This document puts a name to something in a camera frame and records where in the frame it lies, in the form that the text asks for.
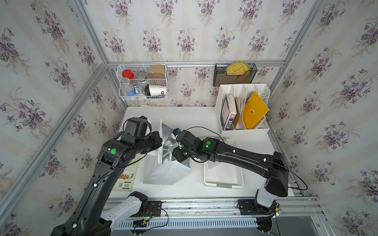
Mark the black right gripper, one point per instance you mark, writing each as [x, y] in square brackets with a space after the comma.
[175, 153]

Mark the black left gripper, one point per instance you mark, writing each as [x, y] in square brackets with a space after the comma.
[156, 137]

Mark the white insulated delivery bag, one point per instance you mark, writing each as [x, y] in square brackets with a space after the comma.
[161, 167]

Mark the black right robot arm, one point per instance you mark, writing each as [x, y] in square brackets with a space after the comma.
[269, 166]

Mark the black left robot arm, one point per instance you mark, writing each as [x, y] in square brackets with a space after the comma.
[113, 158]

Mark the white perforated plastic tray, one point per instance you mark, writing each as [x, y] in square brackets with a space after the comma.
[223, 175]

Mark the white black cylinder can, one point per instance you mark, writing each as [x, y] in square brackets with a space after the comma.
[156, 90]

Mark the clear plastic bottle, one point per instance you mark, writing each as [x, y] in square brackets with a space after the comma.
[127, 87]

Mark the purple white book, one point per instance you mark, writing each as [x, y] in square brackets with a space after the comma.
[228, 112]

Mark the green printed booklet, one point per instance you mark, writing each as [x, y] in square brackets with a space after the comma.
[126, 179]

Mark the white plastic file organizer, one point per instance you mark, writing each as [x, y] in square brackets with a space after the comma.
[261, 128]

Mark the beige papers in organizer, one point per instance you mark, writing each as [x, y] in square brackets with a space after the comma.
[240, 100]

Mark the yellow folder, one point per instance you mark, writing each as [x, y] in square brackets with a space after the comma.
[254, 111]

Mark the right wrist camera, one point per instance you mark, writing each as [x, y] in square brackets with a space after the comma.
[176, 132]

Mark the white wire wall basket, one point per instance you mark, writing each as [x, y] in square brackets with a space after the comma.
[140, 81]

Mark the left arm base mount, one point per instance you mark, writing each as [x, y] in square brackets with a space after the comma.
[139, 205]

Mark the black mesh wall holder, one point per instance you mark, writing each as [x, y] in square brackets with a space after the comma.
[221, 78]

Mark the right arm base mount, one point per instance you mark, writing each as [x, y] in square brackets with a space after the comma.
[251, 207]

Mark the aluminium rail frame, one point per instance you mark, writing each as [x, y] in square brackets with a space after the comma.
[215, 207]

